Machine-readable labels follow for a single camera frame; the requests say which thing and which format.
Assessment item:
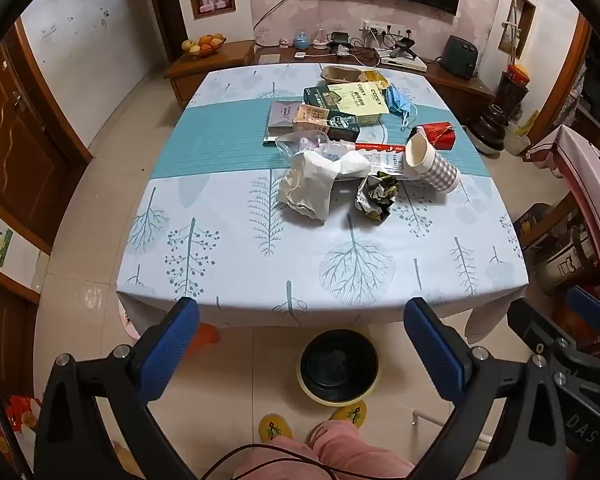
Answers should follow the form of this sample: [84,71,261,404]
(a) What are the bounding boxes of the checkered paper cup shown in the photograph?
[405,127,462,193]

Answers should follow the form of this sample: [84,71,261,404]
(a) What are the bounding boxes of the dark green toaster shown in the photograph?
[440,35,479,80]

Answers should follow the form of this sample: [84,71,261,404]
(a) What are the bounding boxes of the tree print tablecloth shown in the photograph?
[116,62,526,343]

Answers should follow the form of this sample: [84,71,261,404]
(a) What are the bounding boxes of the white metal rack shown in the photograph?
[411,409,456,432]

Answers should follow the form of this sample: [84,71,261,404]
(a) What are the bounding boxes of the person's pink trouser legs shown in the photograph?
[232,420,416,480]

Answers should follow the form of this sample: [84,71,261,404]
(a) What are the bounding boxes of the fruit bowl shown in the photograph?
[181,33,227,61]

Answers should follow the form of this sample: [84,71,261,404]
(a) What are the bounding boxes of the white tissue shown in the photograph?
[325,152,372,182]

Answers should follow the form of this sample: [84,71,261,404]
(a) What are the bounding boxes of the silver cooking pot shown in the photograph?
[535,225,597,296]

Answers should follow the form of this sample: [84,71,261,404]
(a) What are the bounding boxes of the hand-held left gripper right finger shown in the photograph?
[404,297,568,480]

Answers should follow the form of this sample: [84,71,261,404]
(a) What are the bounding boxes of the blue face mask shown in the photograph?
[382,84,421,131]

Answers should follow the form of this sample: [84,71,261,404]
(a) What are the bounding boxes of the black bin with yellow rim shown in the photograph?
[296,329,380,406]

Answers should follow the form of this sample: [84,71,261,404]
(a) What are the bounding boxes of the foil wrapper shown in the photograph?
[355,171,401,222]

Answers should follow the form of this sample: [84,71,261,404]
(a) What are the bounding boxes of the wall power strip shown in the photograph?
[359,19,413,34]

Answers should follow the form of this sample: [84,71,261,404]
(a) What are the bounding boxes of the brown pulp tray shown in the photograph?
[320,65,381,84]

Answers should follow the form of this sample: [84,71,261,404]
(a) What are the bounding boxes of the red and white wrapper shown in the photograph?
[325,140,421,181]

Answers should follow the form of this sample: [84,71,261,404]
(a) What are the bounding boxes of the red printed box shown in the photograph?
[5,395,43,432]

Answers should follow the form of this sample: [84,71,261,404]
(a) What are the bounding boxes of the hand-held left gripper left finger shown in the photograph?
[34,297,201,480]

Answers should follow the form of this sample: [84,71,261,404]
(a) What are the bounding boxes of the dark brown pot stack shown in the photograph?
[467,104,506,156]

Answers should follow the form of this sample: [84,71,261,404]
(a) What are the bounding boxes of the black cable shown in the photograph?
[215,442,341,480]

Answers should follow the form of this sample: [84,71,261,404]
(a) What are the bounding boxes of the yellow slipper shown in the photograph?
[258,412,293,443]
[330,400,368,428]

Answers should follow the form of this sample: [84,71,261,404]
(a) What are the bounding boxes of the cream paper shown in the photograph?
[278,151,335,223]

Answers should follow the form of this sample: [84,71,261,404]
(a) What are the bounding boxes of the white set-top box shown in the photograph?
[380,52,428,72]

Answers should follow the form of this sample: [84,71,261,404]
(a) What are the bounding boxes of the clear plastic bottle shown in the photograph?
[275,130,356,159]

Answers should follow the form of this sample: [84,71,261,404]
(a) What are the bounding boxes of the pale yellow box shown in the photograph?
[326,81,388,127]

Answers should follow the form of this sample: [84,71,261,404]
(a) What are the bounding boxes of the brown and white carton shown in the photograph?
[292,104,361,143]

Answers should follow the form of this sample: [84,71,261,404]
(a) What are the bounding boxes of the wooden television cabinet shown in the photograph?
[164,40,496,111]

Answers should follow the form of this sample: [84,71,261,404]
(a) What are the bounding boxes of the brown wooden door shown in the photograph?
[0,25,93,256]

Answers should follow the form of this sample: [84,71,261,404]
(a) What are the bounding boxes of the pink covered furniture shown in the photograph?
[527,125,600,286]

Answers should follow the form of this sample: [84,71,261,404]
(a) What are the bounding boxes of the orange plastic stool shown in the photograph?
[195,322,222,356]

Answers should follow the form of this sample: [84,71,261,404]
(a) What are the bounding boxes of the grey box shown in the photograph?
[262,101,306,147]

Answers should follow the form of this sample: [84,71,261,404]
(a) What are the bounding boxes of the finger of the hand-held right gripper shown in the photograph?
[566,286,600,336]
[507,300,588,376]

